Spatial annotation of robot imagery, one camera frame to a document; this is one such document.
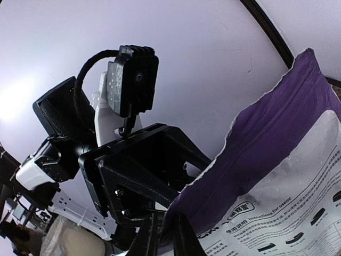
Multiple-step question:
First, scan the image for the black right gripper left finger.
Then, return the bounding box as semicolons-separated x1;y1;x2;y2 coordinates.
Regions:
127;214;158;256

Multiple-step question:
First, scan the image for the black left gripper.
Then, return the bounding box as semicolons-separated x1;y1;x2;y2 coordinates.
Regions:
78;123;211;227

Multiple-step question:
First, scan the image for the purple pet food bag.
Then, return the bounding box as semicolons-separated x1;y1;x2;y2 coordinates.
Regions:
164;48;340;255

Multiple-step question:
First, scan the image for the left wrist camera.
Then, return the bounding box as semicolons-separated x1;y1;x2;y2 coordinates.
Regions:
107;45;159;118

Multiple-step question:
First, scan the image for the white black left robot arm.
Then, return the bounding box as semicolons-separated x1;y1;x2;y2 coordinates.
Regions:
3;76;210;242

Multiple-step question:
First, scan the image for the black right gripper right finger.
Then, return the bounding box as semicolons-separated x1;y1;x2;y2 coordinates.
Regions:
173;213;205;256

